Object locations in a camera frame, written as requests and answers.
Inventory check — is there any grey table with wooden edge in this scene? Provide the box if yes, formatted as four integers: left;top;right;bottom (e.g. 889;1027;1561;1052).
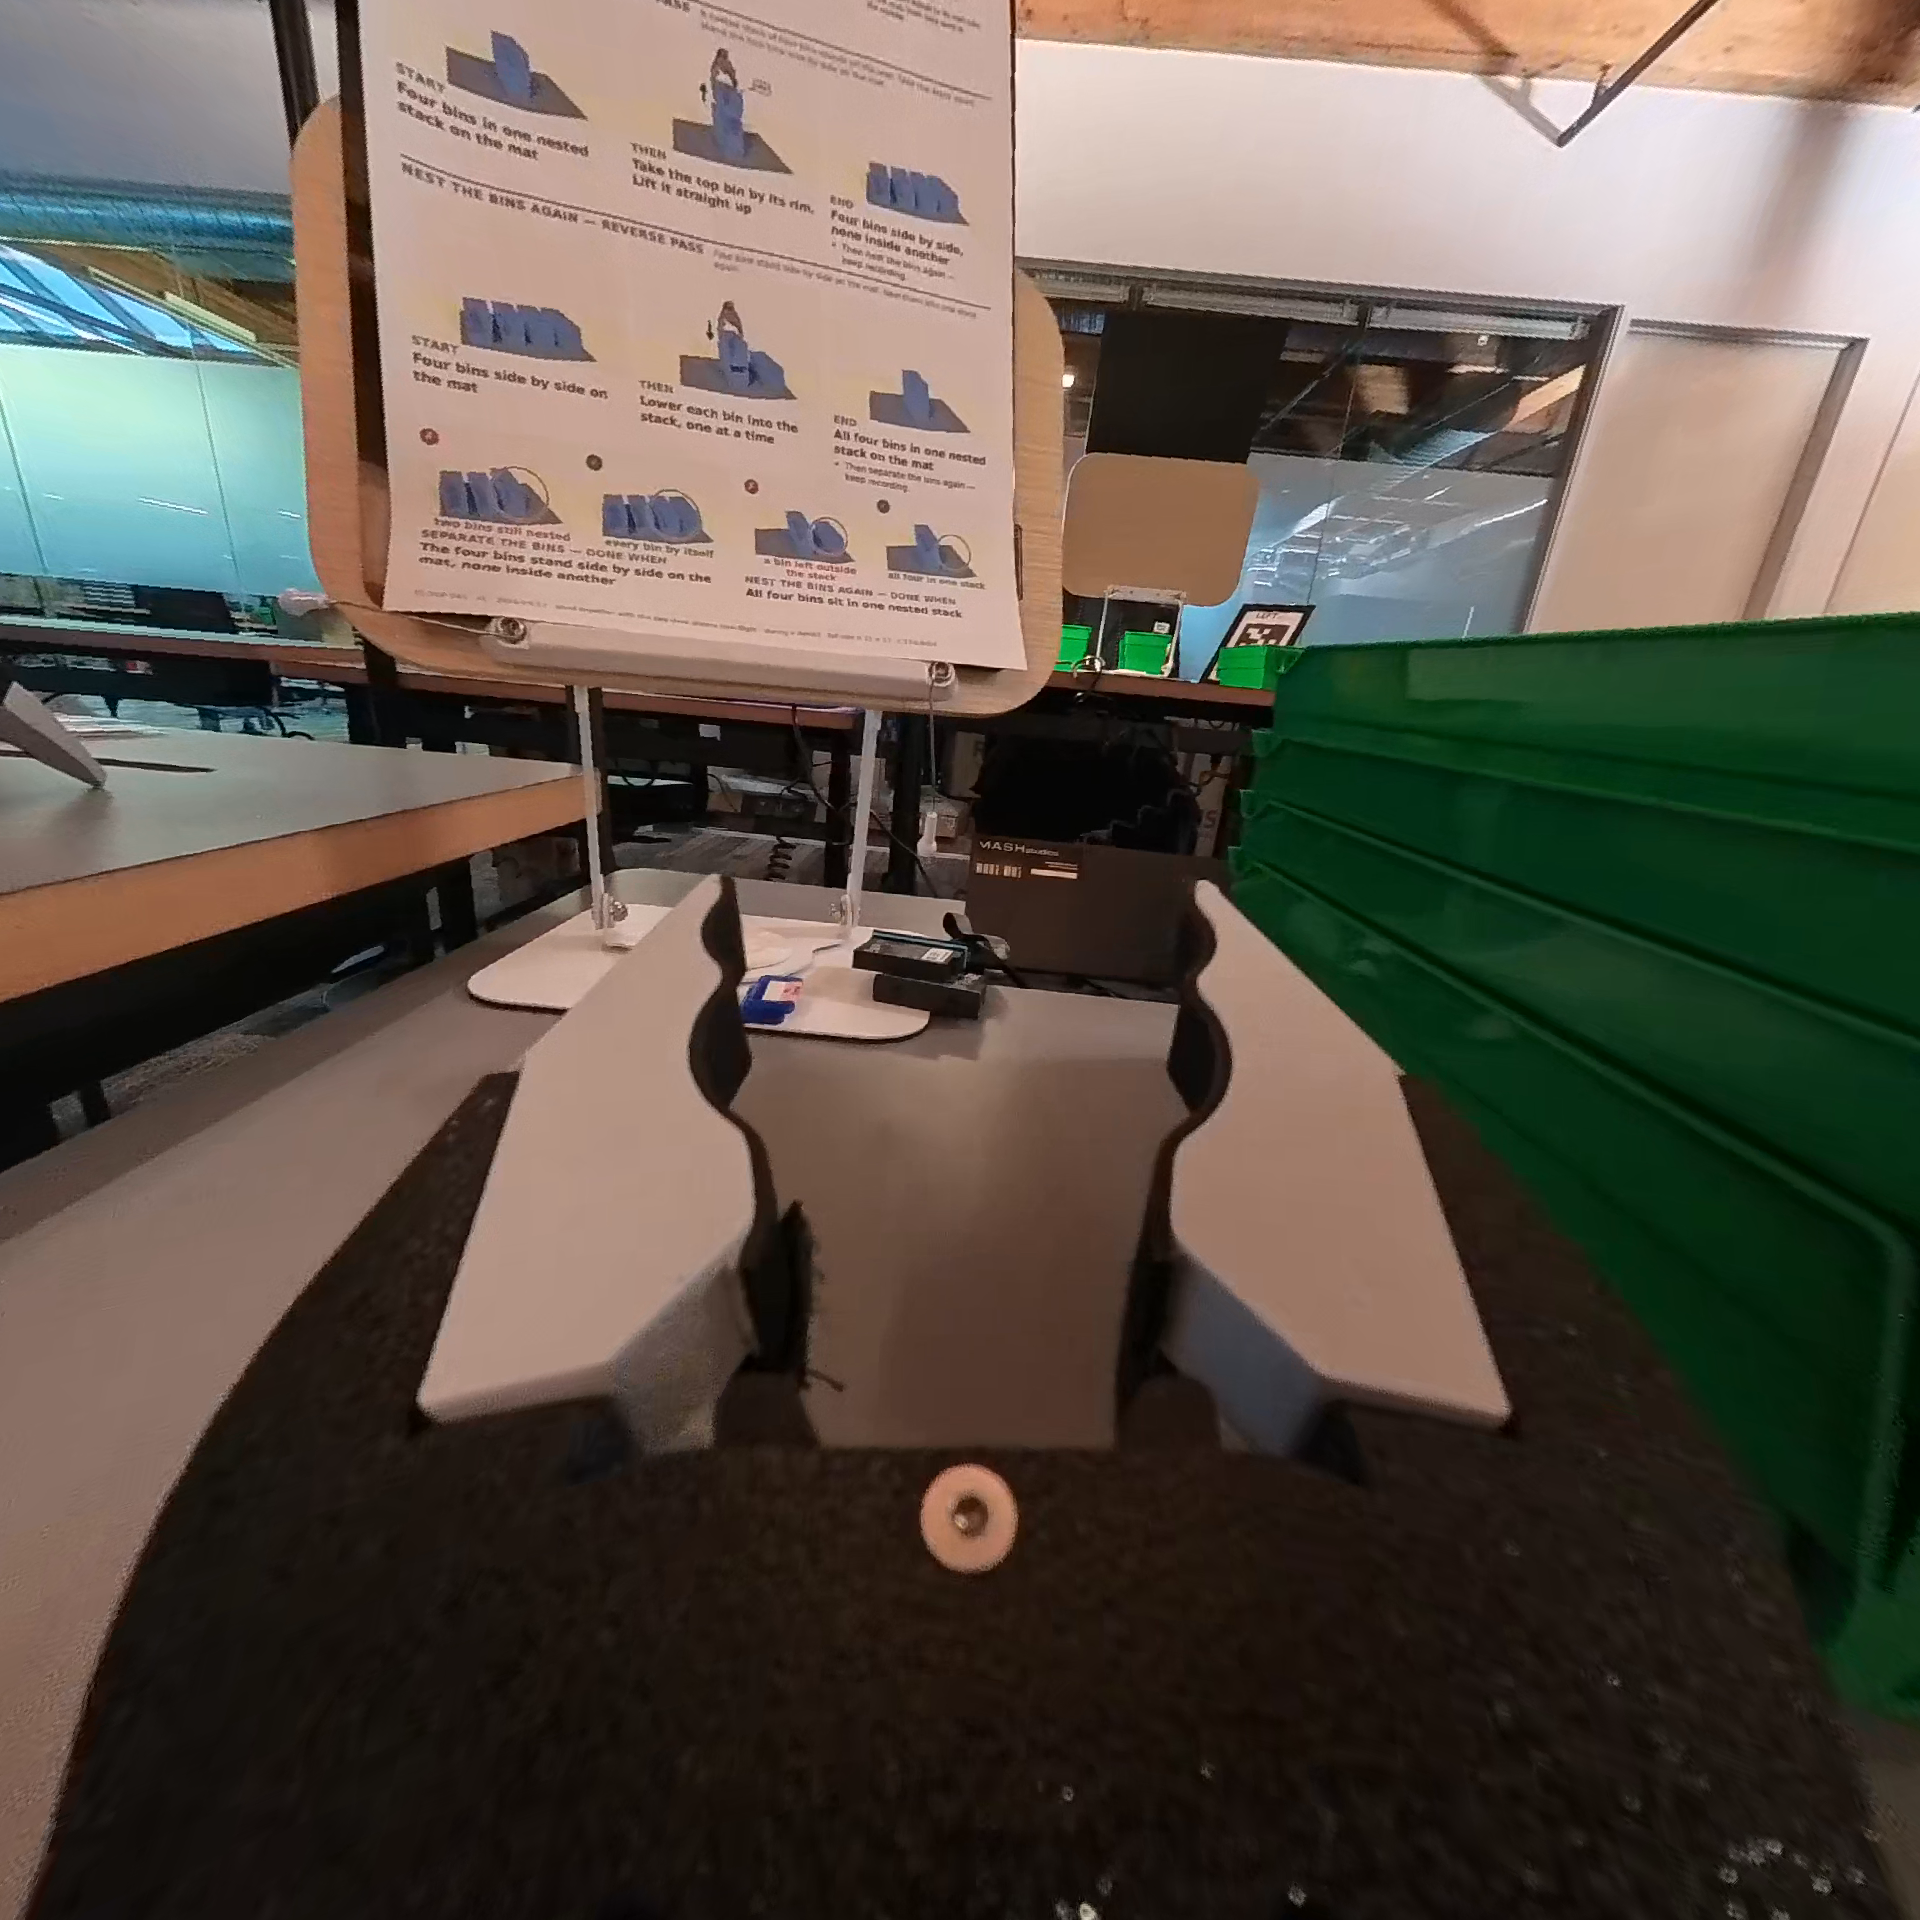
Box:
0;726;589;1010

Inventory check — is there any instruction poster on stand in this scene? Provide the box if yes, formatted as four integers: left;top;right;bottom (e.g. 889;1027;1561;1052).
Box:
287;97;1067;717

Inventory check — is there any black ceiling brace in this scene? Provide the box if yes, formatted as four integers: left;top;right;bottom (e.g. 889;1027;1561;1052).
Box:
1552;0;1720;146

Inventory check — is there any long wooden work table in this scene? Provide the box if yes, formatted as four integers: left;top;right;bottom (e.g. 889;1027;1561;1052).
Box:
1034;667;1277;707

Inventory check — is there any white door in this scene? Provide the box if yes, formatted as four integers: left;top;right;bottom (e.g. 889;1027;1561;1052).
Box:
1529;323;1869;633

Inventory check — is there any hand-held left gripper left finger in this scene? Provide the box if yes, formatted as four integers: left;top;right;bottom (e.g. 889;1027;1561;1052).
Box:
415;874;782;1455

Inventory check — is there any white instruction sheet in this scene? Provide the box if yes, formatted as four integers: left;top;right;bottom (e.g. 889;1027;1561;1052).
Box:
359;0;1029;671

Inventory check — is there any square marker tag board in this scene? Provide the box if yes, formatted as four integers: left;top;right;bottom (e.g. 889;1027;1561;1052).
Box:
1206;604;1315;684

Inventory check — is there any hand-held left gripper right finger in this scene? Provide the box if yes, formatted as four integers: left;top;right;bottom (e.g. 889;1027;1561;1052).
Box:
1159;882;1512;1460

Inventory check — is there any black hanging panel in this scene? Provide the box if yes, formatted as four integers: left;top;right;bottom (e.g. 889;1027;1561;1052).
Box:
1099;311;1288;460

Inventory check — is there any black and grey tool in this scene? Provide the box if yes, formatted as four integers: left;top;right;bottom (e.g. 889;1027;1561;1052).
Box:
0;679;114;794

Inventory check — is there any beige rounded board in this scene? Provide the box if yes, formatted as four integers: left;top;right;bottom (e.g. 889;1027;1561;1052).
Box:
1062;452;1262;606

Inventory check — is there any black cardboard box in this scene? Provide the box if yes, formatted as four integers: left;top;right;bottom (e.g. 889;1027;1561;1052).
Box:
967;839;1219;991

